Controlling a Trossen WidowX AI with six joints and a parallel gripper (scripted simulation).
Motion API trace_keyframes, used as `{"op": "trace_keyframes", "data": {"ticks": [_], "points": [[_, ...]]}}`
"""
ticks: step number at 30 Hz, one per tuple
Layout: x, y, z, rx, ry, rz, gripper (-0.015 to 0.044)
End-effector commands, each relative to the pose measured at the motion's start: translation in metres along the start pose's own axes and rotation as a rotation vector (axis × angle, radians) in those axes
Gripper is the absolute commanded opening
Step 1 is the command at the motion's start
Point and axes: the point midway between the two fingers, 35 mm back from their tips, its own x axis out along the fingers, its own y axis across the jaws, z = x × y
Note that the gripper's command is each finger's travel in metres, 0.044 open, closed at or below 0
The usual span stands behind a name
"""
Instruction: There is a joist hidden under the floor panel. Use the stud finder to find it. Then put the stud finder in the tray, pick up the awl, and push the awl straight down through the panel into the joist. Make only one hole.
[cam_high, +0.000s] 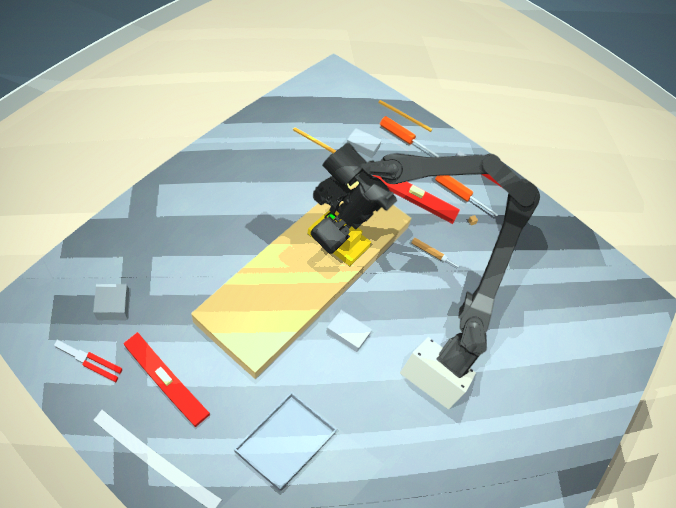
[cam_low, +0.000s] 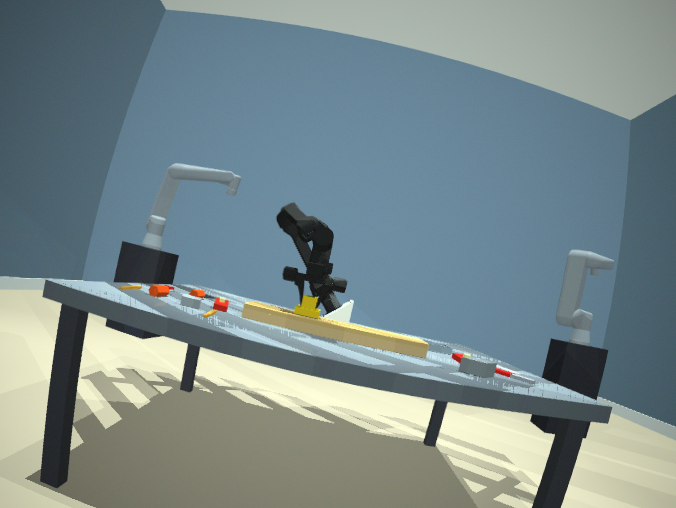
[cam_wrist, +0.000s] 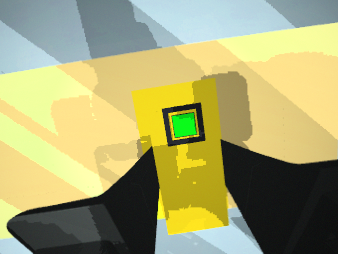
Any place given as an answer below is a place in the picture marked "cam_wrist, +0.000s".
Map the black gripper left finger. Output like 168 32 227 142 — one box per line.
6 146 160 254

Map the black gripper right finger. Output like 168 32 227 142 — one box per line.
220 139 338 254

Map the light orange rectangular panel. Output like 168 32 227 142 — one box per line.
0 23 338 239

